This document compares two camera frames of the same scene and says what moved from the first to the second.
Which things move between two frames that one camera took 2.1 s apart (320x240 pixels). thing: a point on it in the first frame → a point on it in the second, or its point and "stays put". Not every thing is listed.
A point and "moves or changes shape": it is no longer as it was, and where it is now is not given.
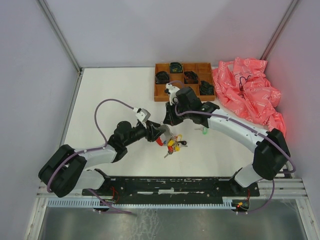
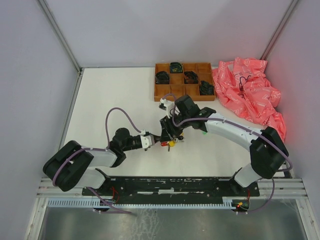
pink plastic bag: (243, 87) stays put
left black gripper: (152, 132) → (156, 138)
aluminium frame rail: (63, 41) stays put
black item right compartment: (206, 88) stays put
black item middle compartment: (192, 77) stays put
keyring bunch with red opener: (174, 144) moves or changes shape
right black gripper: (169, 118) → (168, 129)
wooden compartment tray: (204, 72) stays put
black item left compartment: (162, 77) stays put
